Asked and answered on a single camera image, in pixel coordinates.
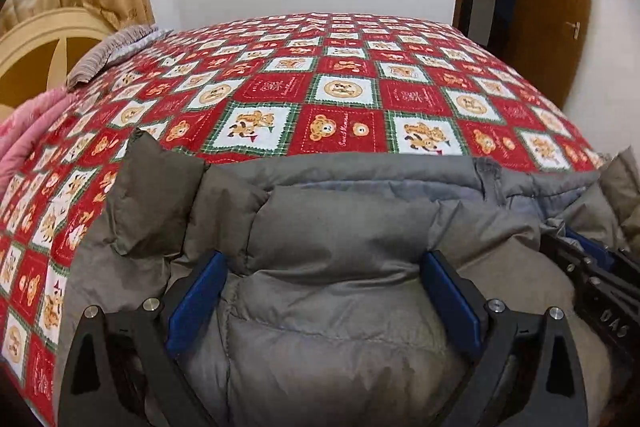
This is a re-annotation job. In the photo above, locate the cream wooden headboard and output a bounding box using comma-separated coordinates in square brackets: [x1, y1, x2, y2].
[1, 8, 115, 119]

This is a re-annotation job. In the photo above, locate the pink folded blanket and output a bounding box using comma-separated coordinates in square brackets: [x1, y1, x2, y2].
[1, 87, 79, 196]

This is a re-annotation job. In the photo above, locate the brown wooden door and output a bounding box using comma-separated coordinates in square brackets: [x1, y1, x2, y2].
[503, 0, 591, 107]

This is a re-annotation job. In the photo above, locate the red patchwork bear bedspread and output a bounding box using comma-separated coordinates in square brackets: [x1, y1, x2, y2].
[1, 13, 601, 425]

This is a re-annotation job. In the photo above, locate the grey puffer jacket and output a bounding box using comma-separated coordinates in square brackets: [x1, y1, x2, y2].
[54, 130, 639, 426]

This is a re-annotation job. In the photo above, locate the striped grey pillow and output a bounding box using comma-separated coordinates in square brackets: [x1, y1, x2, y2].
[65, 24, 172, 92]

